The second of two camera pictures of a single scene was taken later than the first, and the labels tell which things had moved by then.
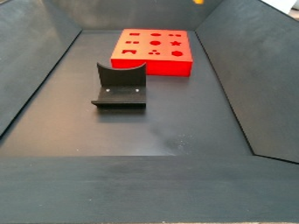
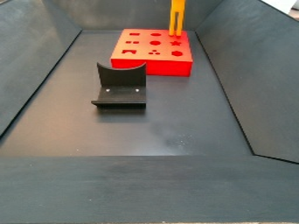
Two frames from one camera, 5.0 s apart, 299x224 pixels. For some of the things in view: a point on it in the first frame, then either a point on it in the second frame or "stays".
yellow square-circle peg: x=199 y=2 -> x=178 y=6
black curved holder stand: x=123 y=87 stays
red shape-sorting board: x=163 y=48 stays
